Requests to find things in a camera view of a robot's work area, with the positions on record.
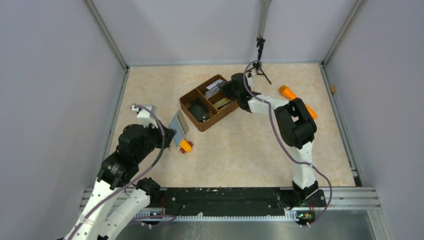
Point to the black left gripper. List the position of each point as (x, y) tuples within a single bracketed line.
[(169, 134)]

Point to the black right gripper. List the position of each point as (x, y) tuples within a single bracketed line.
[(224, 87)]

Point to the silver grey credit card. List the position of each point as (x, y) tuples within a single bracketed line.
[(215, 86)]

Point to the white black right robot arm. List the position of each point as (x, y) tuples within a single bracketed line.
[(294, 129)]

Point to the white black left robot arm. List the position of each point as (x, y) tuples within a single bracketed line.
[(117, 172)]

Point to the gold card in basket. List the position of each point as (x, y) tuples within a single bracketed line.
[(222, 103)]

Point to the grey card in basket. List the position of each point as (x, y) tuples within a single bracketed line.
[(211, 92)]

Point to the brown woven basket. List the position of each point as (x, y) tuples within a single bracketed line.
[(198, 94)]

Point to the black item in basket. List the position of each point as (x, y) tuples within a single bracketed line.
[(199, 111)]

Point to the black mini tripod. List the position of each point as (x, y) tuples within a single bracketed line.
[(257, 67)]

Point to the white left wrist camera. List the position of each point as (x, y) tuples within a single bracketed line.
[(145, 114)]

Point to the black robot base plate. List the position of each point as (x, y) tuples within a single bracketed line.
[(233, 201)]

